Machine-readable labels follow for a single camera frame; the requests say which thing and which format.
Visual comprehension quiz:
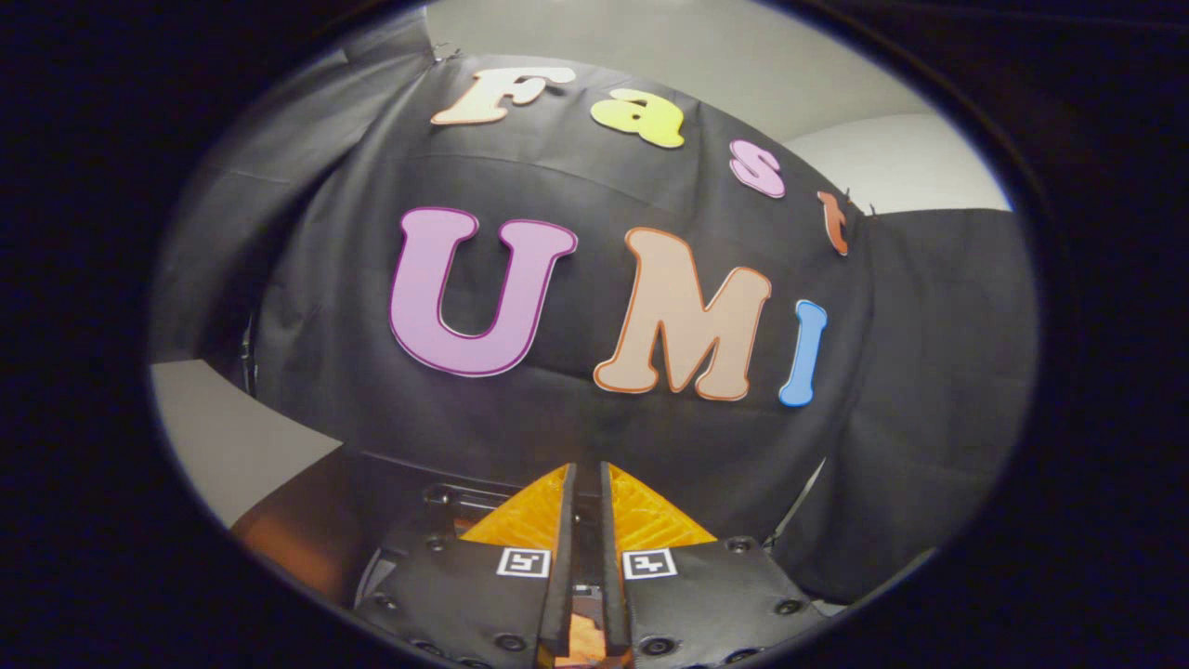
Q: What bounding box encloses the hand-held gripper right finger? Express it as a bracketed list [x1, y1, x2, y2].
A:
[599, 462, 828, 669]

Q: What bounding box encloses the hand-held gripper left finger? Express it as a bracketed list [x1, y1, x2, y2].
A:
[358, 463, 578, 669]

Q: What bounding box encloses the black light stand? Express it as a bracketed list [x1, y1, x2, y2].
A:
[766, 460, 828, 549]

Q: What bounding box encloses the black backdrop cloth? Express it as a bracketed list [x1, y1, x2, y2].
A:
[149, 14, 1039, 605]

